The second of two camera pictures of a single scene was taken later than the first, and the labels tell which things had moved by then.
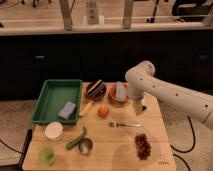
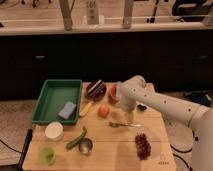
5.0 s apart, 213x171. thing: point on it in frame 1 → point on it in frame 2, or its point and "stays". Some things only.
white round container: [54, 131] stays
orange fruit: [103, 111] stays
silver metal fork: [118, 124] stays
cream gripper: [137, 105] → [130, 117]
